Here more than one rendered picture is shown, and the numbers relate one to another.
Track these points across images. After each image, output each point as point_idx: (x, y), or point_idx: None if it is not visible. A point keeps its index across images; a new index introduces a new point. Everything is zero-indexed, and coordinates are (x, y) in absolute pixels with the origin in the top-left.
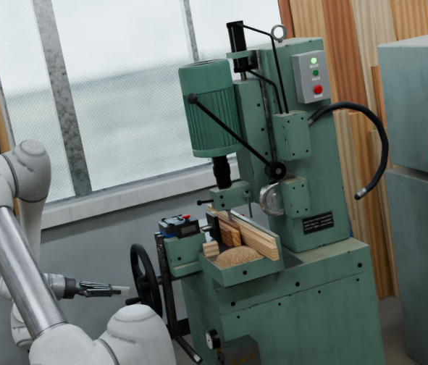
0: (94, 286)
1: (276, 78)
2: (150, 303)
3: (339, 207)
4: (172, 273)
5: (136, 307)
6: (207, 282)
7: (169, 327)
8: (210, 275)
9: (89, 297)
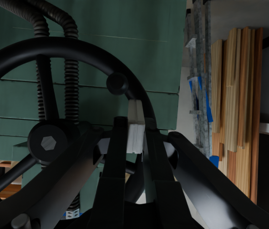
0: (146, 201)
1: None
2: (42, 92)
3: None
4: (27, 150)
5: None
6: (22, 121)
7: (66, 30)
8: (0, 137)
9: None
